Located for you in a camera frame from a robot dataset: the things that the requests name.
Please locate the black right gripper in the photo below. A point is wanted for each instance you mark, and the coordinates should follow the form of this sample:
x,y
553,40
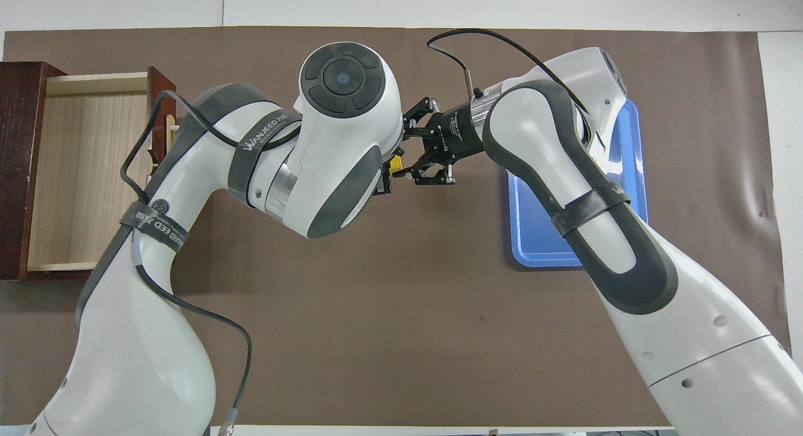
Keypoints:
x,y
458,135

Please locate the yellow cube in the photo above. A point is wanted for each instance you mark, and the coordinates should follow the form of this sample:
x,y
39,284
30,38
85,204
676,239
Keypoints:
x,y
399,166

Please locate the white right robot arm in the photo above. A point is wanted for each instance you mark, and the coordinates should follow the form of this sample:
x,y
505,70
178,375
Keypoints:
x,y
702,335

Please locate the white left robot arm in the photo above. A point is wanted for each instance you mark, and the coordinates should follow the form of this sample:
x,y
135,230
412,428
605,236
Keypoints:
x,y
138,361

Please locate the blue plastic tray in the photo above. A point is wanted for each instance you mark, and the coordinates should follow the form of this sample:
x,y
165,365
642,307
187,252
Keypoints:
x,y
539,235

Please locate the brown table mat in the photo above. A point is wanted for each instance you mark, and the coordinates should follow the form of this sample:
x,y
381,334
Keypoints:
x,y
408,310

